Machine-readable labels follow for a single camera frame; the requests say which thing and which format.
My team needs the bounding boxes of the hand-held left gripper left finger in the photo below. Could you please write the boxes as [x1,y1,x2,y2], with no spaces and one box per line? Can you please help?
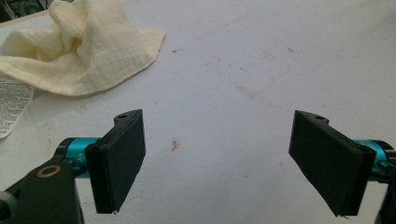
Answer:
[84,108,147,215]

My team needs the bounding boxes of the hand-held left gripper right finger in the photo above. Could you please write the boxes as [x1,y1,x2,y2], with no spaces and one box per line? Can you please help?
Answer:
[288,109,377,217]

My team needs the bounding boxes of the cream checked cloth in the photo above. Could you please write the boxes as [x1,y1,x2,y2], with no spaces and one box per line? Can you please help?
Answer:
[0,0,167,139]

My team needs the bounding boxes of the white table mat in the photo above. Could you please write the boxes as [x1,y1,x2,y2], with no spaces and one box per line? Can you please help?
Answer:
[0,0,396,224]

